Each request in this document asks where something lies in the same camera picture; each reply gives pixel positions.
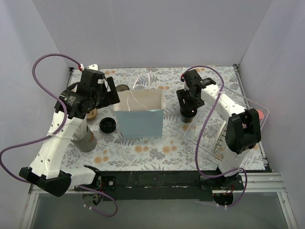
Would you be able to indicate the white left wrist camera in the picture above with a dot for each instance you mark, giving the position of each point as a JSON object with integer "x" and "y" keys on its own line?
{"x": 81, "y": 67}

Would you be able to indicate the brown cardboard cup carrier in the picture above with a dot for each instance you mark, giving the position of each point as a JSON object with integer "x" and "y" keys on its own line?
{"x": 91, "y": 115}

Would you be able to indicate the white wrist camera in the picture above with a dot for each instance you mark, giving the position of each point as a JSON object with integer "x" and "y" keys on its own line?
{"x": 81, "y": 67}
{"x": 182, "y": 79}

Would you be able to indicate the light blue paper bag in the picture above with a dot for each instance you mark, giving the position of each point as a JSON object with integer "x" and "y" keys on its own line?
{"x": 140, "y": 112}

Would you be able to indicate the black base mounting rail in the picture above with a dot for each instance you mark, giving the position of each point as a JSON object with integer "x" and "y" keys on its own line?
{"x": 148, "y": 185}

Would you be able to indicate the clear plastic dish rack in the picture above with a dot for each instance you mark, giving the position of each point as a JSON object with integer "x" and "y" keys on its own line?
{"x": 213, "y": 126}

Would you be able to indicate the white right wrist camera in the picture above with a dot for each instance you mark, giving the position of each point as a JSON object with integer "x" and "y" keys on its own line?
{"x": 182, "y": 79}

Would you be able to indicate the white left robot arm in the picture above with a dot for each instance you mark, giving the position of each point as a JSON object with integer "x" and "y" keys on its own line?
{"x": 94, "y": 90}

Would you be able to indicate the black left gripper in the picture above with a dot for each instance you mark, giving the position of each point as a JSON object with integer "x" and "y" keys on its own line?
{"x": 110, "y": 93}

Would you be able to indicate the dark takeout coffee cup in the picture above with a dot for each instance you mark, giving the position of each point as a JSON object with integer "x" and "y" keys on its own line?
{"x": 187, "y": 117}

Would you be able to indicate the pink cylindrical bottle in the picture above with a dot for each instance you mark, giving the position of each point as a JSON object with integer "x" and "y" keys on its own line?
{"x": 261, "y": 114}

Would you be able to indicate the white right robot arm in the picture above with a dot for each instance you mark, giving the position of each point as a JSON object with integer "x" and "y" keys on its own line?
{"x": 241, "y": 129}

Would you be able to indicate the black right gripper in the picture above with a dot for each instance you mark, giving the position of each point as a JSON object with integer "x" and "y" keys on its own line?
{"x": 189, "y": 102}

